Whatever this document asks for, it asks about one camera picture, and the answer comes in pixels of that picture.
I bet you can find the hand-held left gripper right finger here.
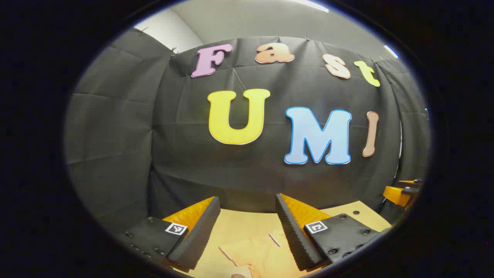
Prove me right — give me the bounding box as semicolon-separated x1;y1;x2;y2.
275;193;392;272

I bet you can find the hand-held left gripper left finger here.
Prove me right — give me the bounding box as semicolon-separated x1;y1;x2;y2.
116;196;221;273

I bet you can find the orange T-shirt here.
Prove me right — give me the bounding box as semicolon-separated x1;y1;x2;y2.
219;231;305;278

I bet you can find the black backdrop cloth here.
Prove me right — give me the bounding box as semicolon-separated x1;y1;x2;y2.
64;28;431;236

